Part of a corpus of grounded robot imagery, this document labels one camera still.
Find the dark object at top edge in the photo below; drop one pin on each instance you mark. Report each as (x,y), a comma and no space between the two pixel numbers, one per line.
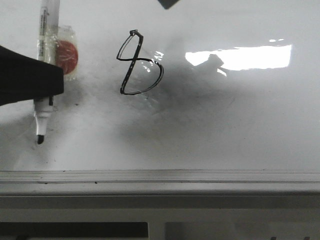
(167,4)

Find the white whiteboard with aluminium frame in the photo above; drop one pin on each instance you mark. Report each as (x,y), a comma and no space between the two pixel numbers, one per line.
(207,97)

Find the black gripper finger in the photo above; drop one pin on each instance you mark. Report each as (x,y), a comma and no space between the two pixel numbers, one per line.
(23,78)

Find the red magnet in clear tape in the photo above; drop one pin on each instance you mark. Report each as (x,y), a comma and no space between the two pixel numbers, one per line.
(66,51)

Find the white black whiteboard marker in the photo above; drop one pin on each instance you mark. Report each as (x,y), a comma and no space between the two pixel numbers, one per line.
(47,43)

